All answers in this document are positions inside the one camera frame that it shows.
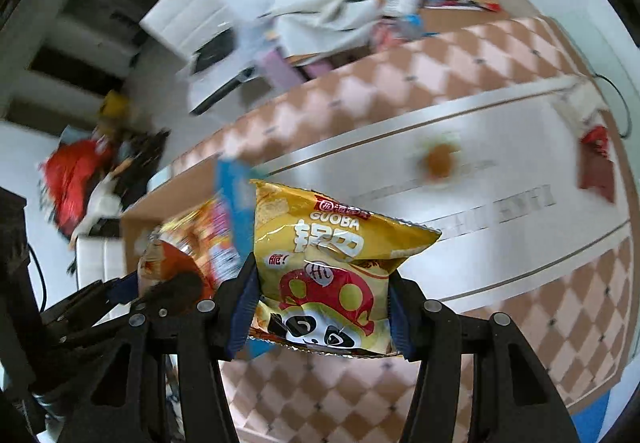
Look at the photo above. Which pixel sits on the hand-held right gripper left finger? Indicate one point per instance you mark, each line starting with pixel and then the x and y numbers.
pixel 242 318

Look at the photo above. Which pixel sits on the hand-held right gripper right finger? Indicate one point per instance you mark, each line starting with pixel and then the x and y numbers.
pixel 400 323

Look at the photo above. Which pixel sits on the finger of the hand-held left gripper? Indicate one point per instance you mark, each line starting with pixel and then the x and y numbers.
pixel 125 285
pixel 175 288

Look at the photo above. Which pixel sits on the orange snack packet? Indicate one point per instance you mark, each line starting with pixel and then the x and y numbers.
pixel 210 243

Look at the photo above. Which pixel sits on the cardboard box with blue print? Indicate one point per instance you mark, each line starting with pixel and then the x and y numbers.
pixel 170 195

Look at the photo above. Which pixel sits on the yellow panda snack packet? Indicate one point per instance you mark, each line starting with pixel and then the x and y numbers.
pixel 320 243

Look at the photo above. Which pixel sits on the white padded chair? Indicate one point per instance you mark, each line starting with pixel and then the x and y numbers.
pixel 97 263
pixel 190 18

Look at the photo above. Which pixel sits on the checkered table mat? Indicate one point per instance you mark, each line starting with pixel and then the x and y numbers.
pixel 325 398

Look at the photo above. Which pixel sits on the red plastic bag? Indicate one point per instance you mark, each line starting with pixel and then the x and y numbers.
pixel 75 178

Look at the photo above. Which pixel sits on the black clutter pile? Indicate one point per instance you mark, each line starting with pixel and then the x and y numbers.
pixel 140 163

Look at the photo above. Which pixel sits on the small orange round snack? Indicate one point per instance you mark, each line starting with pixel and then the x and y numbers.
pixel 440 160

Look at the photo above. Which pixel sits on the yellow bag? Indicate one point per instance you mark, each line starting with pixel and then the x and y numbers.
pixel 116 105

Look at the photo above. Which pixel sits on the black bag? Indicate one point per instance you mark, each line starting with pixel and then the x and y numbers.
pixel 215 50

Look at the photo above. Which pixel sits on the pink box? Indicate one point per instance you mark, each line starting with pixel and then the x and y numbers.
pixel 285 68

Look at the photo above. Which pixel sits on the dark red snack packet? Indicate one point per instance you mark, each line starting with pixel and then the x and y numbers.
pixel 597 173

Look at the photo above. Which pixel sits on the white cloth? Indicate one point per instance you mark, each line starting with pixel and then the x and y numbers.
pixel 325 23

